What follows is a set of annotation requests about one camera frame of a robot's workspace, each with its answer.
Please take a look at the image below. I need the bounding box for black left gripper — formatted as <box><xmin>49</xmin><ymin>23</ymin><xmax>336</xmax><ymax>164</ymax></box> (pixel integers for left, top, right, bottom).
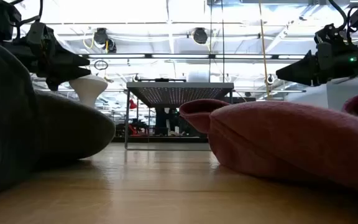
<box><xmin>3</xmin><ymin>21</ymin><xmax>92</xmax><ymax>91</ymax></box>

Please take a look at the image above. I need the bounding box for grey perforated metal stand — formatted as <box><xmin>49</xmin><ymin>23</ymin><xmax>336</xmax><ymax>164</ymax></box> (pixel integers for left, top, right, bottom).
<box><xmin>124</xmin><ymin>82</ymin><xmax>234</xmax><ymax>152</ymax></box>

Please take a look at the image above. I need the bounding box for black ceiling cord reel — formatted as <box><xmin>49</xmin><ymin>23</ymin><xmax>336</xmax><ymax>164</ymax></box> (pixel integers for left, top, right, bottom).
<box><xmin>92</xmin><ymin>27</ymin><xmax>117</xmax><ymax>54</ymax></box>
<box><xmin>192</xmin><ymin>27</ymin><xmax>209</xmax><ymax>45</ymax></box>

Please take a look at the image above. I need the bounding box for dark grey cap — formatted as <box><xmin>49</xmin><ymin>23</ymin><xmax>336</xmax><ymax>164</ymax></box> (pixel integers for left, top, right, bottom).
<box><xmin>0</xmin><ymin>39</ymin><xmax>116</xmax><ymax>197</ymax></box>

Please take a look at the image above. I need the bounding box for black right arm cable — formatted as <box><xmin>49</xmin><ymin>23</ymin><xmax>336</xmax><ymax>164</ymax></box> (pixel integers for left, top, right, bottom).
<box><xmin>328</xmin><ymin>0</ymin><xmax>358</xmax><ymax>32</ymax></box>

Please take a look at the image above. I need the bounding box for black table frame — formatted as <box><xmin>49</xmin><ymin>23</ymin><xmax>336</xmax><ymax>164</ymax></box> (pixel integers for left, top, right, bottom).
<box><xmin>112</xmin><ymin>136</ymin><xmax>211</xmax><ymax>143</ymax></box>

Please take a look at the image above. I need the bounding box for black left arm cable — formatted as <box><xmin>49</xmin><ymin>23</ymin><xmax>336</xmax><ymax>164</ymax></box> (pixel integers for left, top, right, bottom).
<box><xmin>9</xmin><ymin>0</ymin><xmax>45</xmax><ymax>29</ymax></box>

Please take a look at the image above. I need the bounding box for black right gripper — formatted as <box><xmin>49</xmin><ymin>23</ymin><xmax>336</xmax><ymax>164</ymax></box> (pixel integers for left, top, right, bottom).
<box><xmin>275</xmin><ymin>24</ymin><xmax>358</xmax><ymax>87</ymax></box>

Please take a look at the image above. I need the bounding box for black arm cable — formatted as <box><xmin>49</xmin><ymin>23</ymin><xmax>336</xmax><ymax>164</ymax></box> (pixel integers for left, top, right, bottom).
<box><xmin>328</xmin><ymin>0</ymin><xmax>358</xmax><ymax>32</ymax></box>
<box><xmin>9</xmin><ymin>0</ymin><xmax>45</xmax><ymax>29</ymax></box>

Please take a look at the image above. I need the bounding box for yellow hanging cable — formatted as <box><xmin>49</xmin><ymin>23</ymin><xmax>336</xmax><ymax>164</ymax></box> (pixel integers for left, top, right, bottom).
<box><xmin>258</xmin><ymin>0</ymin><xmax>272</xmax><ymax>100</ymax></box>

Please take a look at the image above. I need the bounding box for white pedestal stool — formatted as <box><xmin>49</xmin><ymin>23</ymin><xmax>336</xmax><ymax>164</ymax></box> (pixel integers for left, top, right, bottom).
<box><xmin>69</xmin><ymin>74</ymin><xmax>109</xmax><ymax>108</ymax></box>

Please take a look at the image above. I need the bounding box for person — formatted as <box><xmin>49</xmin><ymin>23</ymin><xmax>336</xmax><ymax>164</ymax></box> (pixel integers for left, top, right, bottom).
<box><xmin>154</xmin><ymin>107</ymin><xmax>180</xmax><ymax>136</ymax></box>

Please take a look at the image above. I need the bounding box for black hanging ring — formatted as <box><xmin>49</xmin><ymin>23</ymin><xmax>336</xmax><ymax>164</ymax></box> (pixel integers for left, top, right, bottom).
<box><xmin>93</xmin><ymin>59</ymin><xmax>109</xmax><ymax>71</ymax></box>

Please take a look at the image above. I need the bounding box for black hanging cable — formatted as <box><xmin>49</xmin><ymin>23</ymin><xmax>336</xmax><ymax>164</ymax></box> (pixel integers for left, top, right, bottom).
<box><xmin>221</xmin><ymin>0</ymin><xmax>226</xmax><ymax>83</ymax></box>

